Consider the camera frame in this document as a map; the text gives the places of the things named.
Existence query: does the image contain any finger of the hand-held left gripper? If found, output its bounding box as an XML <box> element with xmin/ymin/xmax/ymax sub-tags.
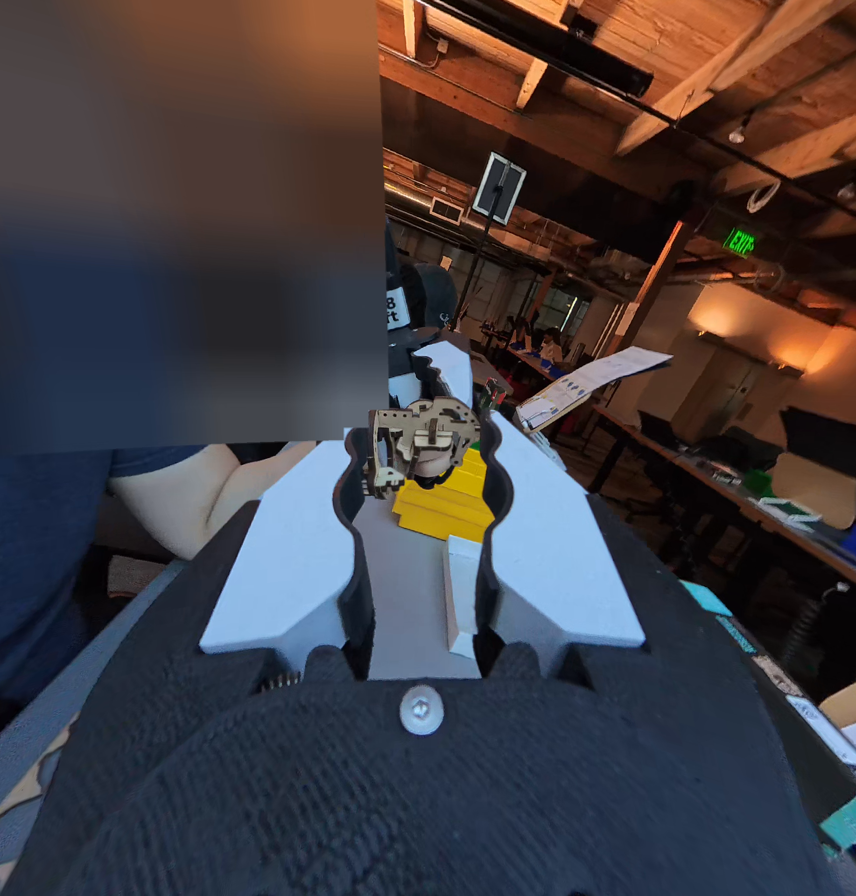
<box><xmin>411</xmin><ymin>339</ymin><xmax>497</xmax><ymax>422</ymax></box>

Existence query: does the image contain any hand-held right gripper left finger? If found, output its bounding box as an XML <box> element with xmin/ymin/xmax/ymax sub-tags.
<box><xmin>199</xmin><ymin>426</ymin><xmax>376</xmax><ymax>680</ymax></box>

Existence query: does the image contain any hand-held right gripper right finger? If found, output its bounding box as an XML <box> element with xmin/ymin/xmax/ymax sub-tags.
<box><xmin>472</xmin><ymin>412</ymin><xmax>647</xmax><ymax>679</ymax></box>

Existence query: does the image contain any wooden model assembly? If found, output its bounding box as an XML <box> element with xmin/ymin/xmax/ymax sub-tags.
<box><xmin>365</xmin><ymin>396</ymin><xmax>483</xmax><ymax>500</ymax></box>

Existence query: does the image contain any person's left forearm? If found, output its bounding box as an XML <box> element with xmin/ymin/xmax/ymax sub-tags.
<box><xmin>108</xmin><ymin>441</ymin><xmax>318</xmax><ymax>561</ymax></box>

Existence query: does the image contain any yellow box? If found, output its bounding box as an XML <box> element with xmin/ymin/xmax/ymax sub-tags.
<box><xmin>392</xmin><ymin>441</ymin><xmax>496</xmax><ymax>544</ymax></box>

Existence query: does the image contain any light panel on stand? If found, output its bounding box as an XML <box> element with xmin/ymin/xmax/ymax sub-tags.
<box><xmin>455</xmin><ymin>152</ymin><xmax>529</xmax><ymax>330</ymax></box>

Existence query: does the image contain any printed instruction sheet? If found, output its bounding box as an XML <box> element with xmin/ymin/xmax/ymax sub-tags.
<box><xmin>515</xmin><ymin>346</ymin><xmax>674</xmax><ymax>432</ymax></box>

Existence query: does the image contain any teal paper piece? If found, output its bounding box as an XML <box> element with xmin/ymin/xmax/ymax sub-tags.
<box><xmin>680</xmin><ymin>581</ymin><xmax>734</xmax><ymax>618</ymax></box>
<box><xmin>820</xmin><ymin>791</ymin><xmax>856</xmax><ymax>852</ymax></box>

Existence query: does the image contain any long wooden-edged desk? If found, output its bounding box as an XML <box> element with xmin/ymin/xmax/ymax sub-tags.
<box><xmin>589</xmin><ymin>405</ymin><xmax>856</xmax><ymax>597</ymax></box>

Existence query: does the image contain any black monitor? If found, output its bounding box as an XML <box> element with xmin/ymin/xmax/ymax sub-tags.
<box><xmin>638</xmin><ymin>409</ymin><xmax>681</xmax><ymax>449</ymax></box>

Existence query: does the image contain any person in blue shirt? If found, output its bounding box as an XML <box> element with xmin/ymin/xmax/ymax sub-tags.
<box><xmin>0</xmin><ymin>448</ymin><xmax>208</xmax><ymax>708</ymax></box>

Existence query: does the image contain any black ceiling light bar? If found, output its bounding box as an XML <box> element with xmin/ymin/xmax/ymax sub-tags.
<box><xmin>422</xmin><ymin>0</ymin><xmax>655</xmax><ymax>99</ymax></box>

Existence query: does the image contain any punched-out plywood sheet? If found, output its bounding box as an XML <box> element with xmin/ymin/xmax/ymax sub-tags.
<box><xmin>0</xmin><ymin>714</ymin><xmax>80</xmax><ymax>894</ymax></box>

